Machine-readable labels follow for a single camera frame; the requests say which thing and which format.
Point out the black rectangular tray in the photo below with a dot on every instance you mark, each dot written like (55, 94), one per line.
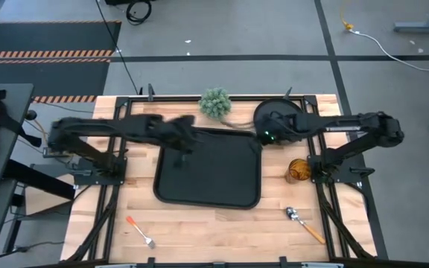
(214, 175)

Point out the black aluminium rig frame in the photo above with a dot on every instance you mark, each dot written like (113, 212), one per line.
(162, 99)

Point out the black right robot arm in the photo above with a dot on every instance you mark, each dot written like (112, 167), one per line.
(348, 121)

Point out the amber faceted cup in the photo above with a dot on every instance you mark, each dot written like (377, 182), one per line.
(297, 171)

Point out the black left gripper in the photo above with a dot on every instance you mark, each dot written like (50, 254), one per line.
(177, 134)

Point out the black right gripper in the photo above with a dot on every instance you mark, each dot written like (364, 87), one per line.
(276, 126)

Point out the black round plate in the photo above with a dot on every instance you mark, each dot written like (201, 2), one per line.
(274, 105)

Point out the grey table leg frame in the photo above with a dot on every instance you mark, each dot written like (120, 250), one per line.
(423, 27)

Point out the green artificial potted plant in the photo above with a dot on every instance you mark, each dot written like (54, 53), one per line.
(214, 103)

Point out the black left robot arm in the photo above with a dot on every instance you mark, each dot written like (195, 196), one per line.
(106, 126)

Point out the black hazard-striped floor mat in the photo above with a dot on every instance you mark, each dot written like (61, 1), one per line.
(50, 37)
(43, 78)

